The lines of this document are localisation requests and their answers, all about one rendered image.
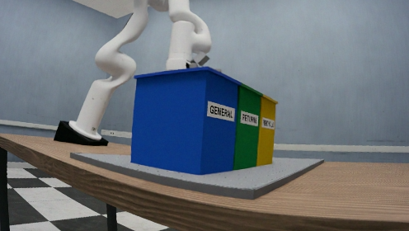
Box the yellow recycle bin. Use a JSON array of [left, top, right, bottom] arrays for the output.
[[256, 94, 278, 167]]

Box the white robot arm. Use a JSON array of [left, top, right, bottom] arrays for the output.
[[69, 0, 212, 140]]

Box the green bin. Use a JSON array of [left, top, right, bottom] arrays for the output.
[[233, 83, 263, 171]]

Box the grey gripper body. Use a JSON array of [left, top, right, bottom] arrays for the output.
[[166, 59, 191, 71]]

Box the blue bin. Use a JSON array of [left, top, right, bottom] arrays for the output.
[[131, 66, 242, 176]]

